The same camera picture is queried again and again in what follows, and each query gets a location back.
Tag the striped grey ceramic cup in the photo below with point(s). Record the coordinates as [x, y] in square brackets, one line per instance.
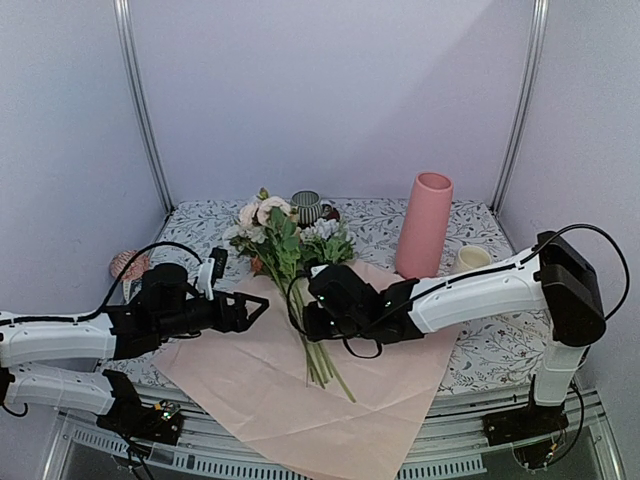
[308, 206]

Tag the right aluminium frame post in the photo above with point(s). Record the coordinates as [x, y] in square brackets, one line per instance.
[533, 55]

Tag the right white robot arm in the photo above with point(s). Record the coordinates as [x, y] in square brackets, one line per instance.
[551, 276]

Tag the white blue hydrangea stem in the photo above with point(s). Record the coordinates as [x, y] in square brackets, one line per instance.
[326, 242]

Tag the peach blossom flower stem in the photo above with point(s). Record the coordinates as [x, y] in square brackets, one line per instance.
[284, 270]

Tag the tall pink vase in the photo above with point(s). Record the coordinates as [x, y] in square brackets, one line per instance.
[424, 228]

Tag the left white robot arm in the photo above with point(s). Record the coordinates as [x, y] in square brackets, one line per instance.
[29, 343]

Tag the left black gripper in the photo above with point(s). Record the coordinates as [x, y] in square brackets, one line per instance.
[239, 322]

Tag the left aluminium frame post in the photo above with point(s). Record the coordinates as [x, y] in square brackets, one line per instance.
[125, 30]

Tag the white flower stem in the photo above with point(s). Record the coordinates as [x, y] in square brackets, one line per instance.
[246, 240]

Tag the cream ceramic mug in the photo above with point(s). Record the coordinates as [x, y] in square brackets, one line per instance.
[470, 257]

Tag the aluminium frame post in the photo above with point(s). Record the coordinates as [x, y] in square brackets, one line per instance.
[125, 30]
[533, 55]

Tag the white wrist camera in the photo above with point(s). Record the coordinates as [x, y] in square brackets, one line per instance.
[211, 269]
[317, 270]

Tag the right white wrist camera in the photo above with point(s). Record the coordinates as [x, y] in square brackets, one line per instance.
[317, 270]

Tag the floral patterned table mat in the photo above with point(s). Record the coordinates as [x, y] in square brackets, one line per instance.
[483, 358]

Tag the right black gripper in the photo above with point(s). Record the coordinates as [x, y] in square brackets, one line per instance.
[315, 330]

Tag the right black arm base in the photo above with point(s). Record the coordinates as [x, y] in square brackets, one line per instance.
[530, 425]

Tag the pink patterned ball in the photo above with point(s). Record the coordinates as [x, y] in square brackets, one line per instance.
[134, 271]

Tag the pink rose flower stem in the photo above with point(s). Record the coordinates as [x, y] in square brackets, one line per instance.
[269, 232]

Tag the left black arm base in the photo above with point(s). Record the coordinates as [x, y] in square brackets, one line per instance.
[130, 418]

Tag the cream printed ribbon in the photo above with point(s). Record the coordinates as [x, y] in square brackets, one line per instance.
[533, 322]

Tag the pink wrapping paper sheet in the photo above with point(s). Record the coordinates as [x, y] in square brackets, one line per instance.
[254, 384]

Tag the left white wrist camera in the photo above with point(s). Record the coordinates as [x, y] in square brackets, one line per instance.
[211, 269]

